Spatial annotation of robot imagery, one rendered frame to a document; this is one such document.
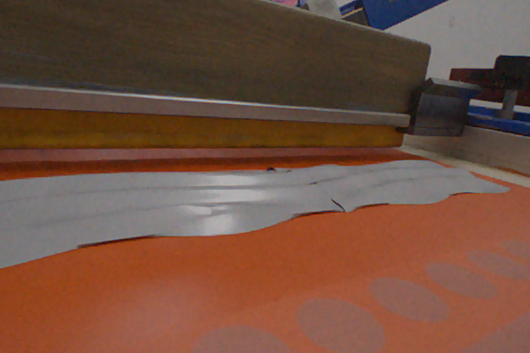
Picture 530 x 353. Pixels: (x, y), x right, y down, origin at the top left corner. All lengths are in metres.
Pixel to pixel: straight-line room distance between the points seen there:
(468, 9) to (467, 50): 0.22
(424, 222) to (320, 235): 0.06
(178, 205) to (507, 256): 0.14
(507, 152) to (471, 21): 2.08
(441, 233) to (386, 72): 0.18
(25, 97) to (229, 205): 0.10
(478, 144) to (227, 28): 0.28
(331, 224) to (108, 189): 0.09
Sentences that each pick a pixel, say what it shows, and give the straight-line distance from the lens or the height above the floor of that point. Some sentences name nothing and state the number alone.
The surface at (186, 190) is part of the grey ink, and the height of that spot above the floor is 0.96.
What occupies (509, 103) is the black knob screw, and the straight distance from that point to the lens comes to 0.45.
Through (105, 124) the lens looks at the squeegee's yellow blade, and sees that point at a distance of 0.23.
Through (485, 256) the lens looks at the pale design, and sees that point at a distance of 0.18.
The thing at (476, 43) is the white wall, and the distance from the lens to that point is 2.44.
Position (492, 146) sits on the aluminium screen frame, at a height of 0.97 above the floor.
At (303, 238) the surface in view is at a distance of 0.15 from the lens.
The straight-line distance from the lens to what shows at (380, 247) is 0.16.
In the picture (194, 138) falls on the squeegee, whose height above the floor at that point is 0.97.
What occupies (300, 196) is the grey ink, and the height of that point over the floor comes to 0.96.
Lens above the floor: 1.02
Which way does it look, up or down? 12 degrees down
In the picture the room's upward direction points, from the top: 8 degrees clockwise
